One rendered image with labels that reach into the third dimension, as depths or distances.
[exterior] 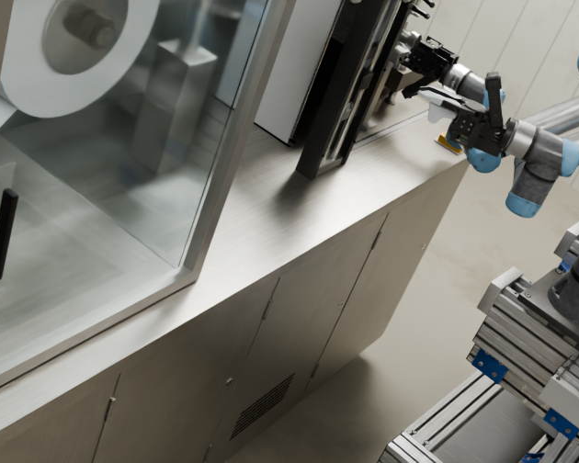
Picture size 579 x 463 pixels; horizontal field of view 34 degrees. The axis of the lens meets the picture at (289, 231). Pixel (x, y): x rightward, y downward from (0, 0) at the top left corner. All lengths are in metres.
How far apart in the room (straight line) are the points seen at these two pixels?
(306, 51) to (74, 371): 1.04
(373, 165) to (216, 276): 0.73
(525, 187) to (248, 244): 0.61
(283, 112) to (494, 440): 1.19
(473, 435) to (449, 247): 1.36
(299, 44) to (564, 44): 2.90
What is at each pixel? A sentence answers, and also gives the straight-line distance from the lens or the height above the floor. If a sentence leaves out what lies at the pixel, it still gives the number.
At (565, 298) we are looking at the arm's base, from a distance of 2.37.
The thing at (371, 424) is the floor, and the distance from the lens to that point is 3.05.
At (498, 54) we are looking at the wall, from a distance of 5.18.
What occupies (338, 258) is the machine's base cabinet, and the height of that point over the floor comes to 0.74.
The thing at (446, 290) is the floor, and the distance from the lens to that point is 3.79.
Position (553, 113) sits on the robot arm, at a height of 1.16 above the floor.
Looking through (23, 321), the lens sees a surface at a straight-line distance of 1.46.
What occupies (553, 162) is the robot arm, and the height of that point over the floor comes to 1.21.
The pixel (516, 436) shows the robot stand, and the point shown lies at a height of 0.21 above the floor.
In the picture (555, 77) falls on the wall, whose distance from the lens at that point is 5.07.
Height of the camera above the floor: 1.98
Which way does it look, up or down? 32 degrees down
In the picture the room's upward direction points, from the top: 22 degrees clockwise
